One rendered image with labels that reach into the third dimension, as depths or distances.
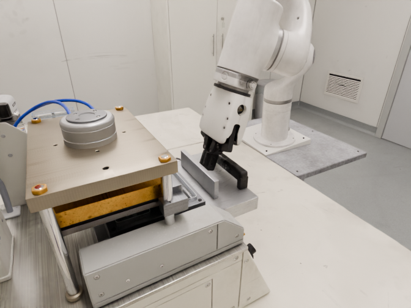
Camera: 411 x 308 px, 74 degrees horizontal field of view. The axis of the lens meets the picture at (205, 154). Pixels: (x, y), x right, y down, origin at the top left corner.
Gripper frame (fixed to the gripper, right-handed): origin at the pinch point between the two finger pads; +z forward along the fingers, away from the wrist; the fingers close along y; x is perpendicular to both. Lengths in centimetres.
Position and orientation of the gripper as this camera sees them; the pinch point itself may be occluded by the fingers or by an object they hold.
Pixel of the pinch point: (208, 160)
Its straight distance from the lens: 58.0
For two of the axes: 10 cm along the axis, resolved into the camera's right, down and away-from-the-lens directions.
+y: -4.9, -4.0, 7.7
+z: -3.0, 9.1, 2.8
